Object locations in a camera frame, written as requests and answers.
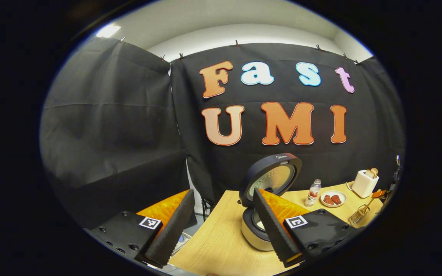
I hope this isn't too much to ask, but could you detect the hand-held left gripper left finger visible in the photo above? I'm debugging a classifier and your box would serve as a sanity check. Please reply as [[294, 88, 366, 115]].
[[91, 189, 196, 269]]

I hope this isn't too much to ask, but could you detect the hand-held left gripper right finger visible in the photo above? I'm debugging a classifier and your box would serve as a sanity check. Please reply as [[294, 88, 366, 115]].
[[252, 188, 356, 268]]

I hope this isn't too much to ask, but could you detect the dark lidded rice cooker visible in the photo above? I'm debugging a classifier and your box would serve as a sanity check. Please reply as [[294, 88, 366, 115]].
[[238, 153, 302, 251]]

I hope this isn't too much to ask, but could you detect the white toaster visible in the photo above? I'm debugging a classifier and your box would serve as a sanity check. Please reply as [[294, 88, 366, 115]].
[[351, 170, 379, 198]]

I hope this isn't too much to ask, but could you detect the white round plate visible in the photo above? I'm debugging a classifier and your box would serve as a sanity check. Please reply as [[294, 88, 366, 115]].
[[320, 191, 347, 208]]

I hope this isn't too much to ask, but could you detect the black tripod stand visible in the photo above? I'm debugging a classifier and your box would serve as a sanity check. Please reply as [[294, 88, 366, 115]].
[[200, 197, 214, 223]]

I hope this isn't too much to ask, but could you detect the small clear bottle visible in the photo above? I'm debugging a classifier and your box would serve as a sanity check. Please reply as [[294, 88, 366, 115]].
[[305, 179, 322, 207]]

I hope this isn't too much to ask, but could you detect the black backdrop cloth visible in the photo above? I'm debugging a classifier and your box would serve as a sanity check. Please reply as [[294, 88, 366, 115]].
[[40, 37, 405, 230]]

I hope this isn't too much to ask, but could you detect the wire floor tray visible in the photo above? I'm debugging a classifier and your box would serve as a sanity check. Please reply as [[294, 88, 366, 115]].
[[171, 232, 191, 255]]

